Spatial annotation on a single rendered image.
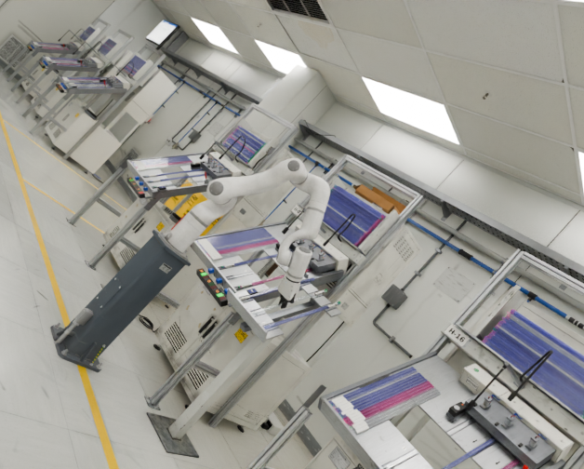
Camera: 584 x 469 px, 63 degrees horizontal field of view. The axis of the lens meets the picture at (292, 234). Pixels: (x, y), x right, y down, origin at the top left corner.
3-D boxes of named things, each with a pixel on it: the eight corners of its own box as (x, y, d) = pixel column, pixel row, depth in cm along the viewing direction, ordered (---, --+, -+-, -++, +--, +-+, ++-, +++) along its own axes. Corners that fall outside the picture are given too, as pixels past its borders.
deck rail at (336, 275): (238, 307, 257) (239, 298, 254) (237, 305, 259) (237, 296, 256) (342, 279, 294) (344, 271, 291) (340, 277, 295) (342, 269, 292)
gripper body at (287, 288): (282, 271, 233) (274, 289, 237) (294, 283, 226) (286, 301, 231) (293, 270, 238) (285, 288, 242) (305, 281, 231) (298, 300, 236)
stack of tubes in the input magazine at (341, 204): (355, 246, 291) (385, 213, 293) (309, 210, 328) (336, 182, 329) (364, 255, 300) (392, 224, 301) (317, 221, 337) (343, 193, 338)
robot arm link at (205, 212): (185, 208, 236) (219, 174, 237) (198, 217, 254) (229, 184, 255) (202, 225, 233) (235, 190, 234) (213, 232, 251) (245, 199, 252)
